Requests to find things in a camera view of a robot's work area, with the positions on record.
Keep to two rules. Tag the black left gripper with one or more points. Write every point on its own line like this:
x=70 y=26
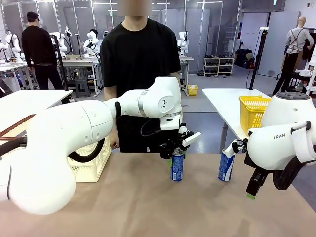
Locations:
x=170 y=145

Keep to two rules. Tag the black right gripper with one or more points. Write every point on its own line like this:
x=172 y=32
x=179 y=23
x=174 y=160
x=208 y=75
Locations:
x=262 y=174

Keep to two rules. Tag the blue drink can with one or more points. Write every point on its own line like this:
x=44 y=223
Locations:
x=177 y=168
x=225 y=169

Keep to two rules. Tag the person's right forearm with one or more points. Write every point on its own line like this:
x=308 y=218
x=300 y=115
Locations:
x=114 y=134

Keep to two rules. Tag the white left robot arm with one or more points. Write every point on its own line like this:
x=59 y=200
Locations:
x=61 y=135

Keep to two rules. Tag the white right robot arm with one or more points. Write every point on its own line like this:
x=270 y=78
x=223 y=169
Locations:
x=271 y=148

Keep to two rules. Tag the yellow plastic basket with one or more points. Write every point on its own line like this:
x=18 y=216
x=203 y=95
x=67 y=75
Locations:
x=253 y=116

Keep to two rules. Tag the person's right hand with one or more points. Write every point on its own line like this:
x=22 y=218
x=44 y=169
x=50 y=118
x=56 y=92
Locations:
x=115 y=143

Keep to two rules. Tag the small yellow floor bin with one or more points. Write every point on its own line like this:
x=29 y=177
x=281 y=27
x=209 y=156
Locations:
x=193 y=90

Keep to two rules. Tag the white side table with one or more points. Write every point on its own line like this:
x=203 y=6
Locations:
x=222 y=103

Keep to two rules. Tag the white lab workbench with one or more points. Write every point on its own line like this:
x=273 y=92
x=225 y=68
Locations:
x=187 y=61
x=79 y=61

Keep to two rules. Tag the white shoe rack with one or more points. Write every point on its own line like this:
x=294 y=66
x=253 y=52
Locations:
x=218 y=64

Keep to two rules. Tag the person in black t-shirt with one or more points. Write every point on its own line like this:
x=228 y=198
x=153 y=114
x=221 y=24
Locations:
x=138 y=61

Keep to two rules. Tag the black utility cart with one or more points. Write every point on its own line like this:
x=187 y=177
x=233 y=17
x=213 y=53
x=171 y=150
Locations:
x=297 y=82

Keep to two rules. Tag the grey step stool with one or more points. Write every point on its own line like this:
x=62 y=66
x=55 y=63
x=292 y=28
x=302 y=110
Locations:
x=82 y=87

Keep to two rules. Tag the black bag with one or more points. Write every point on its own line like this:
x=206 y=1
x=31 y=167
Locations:
x=244 y=59

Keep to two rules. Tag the black tripod with white top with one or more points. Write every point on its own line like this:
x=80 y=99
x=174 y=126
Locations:
x=258 y=59

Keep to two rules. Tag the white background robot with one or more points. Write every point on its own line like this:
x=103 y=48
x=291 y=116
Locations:
x=13 y=44
x=60 y=44
x=91 y=44

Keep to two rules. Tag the black tripod pole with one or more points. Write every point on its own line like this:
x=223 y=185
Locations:
x=61 y=66

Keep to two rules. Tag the white table with black edge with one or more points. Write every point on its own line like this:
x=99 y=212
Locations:
x=29 y=98

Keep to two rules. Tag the man in black with cap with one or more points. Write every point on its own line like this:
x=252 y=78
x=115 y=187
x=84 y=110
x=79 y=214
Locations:
x=39 y=49

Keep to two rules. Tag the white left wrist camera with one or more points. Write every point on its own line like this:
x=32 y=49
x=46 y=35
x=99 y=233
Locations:
x=192 y=138

